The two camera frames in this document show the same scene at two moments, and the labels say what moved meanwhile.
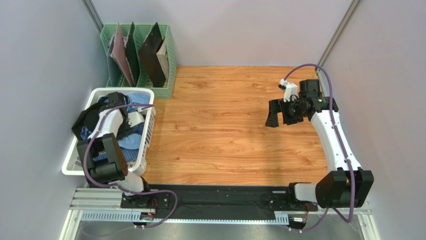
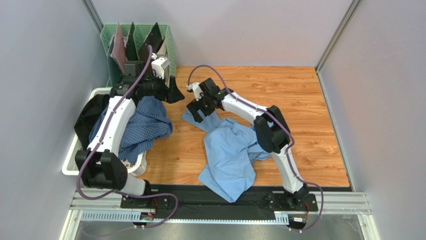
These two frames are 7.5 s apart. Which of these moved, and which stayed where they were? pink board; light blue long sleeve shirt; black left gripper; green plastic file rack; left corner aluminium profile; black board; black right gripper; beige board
Moved: light blue long sleeve shirt; black right gripper; black left gripper
Stayed: beige board; green plastic file rack; pink board; black board; left corner aluminium profile
